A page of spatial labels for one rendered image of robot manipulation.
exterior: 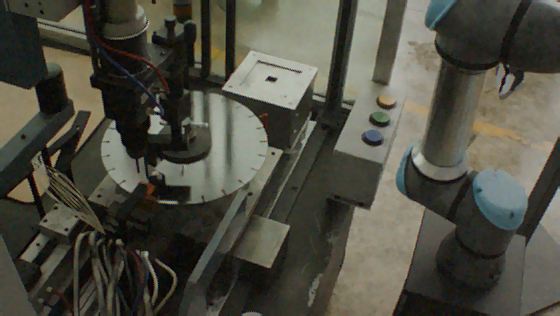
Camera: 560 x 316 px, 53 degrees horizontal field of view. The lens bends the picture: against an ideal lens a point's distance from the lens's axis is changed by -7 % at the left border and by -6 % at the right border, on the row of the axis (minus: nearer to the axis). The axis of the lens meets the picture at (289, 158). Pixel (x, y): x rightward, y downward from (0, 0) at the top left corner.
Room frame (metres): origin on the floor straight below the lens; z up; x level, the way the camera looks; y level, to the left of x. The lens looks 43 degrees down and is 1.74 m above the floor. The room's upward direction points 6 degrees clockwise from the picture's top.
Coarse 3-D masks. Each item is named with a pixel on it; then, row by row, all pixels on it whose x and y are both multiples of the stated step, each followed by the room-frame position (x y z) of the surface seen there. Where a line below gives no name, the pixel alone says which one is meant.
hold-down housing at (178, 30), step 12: (168, 24) 0.77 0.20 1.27; (180, 24) 0.80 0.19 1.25; (156, 36) 0.76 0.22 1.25; (168, 36) 0.76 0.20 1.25; (180, 36) 0.77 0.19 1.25; (180, 48) 0.76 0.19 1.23; (180, 60) 0.76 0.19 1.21; (168, 72) 0.75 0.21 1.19; (180, 72) 0.78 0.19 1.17; (168, 84) 0.76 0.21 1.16; (180, 84) 0.77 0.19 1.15; (168, 96) 0.76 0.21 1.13; (180, 96) 0.77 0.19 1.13; (168, 108) 0.76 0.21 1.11; (180, 108) 0.76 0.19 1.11; (168, 120) 0.76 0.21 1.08; (180, 120) 0.76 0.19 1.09
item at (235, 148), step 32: (192, 96) 1.00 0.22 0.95; (160, 128) 0.89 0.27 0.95; (224, 128) 0.91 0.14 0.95; (256, 128) 0.92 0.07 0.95; (128, 160) 0.79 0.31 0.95; (192, 160) 0.80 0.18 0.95; (224, 160) 0.81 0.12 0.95; (256, 160) 0.82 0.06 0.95; (160, 192) 0.71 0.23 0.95; (192, 192) 0.72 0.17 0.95
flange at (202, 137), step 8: (168, 128) 0.88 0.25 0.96; (192, 128) 0.87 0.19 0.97; (200, 128) 0.89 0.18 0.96; (192, 136) 0.84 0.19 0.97; (200, 136) 0.86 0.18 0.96; (208, 136) 0.87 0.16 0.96; (192, 144) 0.84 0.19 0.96; (200, 144) 0.84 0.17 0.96; (208, 144) 0.84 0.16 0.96; (168, 152) 0.81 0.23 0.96; (176, 152) 0.81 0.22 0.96; (184, 152) 0.81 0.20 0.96; (192, 152) 0.82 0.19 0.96; (200, 152) 0.82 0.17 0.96; (184, 160) 0.80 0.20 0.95
